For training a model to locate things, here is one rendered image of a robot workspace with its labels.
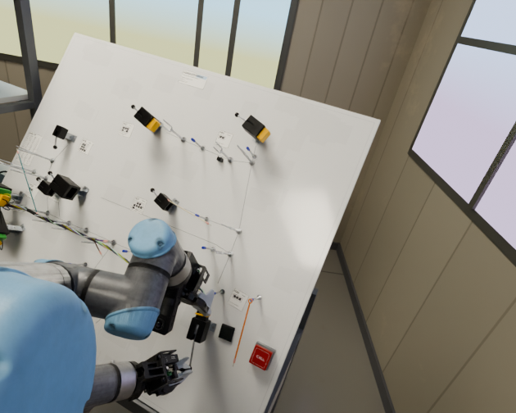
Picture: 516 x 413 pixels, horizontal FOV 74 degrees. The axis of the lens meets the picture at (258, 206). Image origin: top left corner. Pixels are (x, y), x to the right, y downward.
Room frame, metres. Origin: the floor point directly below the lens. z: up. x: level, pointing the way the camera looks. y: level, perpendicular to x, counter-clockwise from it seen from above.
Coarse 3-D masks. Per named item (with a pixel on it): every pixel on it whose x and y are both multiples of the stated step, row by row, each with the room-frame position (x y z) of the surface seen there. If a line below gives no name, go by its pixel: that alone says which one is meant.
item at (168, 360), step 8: (160, 352) 0.51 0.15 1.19; (152, 360) 0.50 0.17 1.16; (160, 360) 0.50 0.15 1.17; (168, 360) 0.50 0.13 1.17; (176, 360) 0.52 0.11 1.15; (136, 368) 0.45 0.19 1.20; (144, 368) 0.45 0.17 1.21; (152, 368) 0.46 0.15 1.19; (160, 368) 0.47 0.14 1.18; (168, 368) 0.49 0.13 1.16; (176, 368) 0.50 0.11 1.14; (144, 376) 0.43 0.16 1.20; (152, 376) 0.45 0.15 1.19; (160, 376) 0.46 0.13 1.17; (168, 376) 0.48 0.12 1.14; (176, 376) 0.49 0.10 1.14; (136, 384) 0.43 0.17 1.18; (152, 384) 0.46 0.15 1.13; (160, 384) 0.46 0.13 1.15; (168, 384) 0.47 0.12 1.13; (136, 392) 0.42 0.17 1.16; (144, 392) 0.45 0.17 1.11; (152, 392) 0.46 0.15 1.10
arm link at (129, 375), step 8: (120, 368) 0.43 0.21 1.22; (128, 368) 0.44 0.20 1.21; (120, 376) 0.45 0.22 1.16; (128, 376) 0.42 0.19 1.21; (136, 376) 0.43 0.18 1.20; (120, 384) 0.44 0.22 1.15; (128, 384) 0.41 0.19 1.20; (120, 392) 0.39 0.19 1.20; (128, 392) 0.40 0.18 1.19; (120, 400) 0.40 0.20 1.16
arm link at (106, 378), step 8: (96, 368) 0.40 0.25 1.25; (104, 368) 0.41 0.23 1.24; (112, 368) 0.42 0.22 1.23; (96, 376) 0.38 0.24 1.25; (104, 376) 0.39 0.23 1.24; (112, 376) 0.40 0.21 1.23; (96, 384) 0.37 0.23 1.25; (104, 384) 0.38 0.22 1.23; (112, 384) 0.39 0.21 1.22; (96, 392) 0.36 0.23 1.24; (104, 392) 0.37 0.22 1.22; (112, 392) 0.38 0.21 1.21; (88, 400) 0.35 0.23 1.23; (96, 400) 0.36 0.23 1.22; (104, 400) 0.37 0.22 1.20; (112, 400) 0.38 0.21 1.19; (88, 408) 0.35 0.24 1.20
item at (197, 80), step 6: (186, 72) 1.21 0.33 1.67; (192, 72) 1.21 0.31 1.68; (180, 78) 1.20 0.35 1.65; (186, 78) 1.20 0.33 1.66; (192, 78) 1.19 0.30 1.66; (198, 78) 1.19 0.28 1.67; (204, 78) 1.19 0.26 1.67; (186, 84) 1.18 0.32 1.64; (192, 84) 1.18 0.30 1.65; (198, 84) 1.18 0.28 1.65; (204, 84) 1.17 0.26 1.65
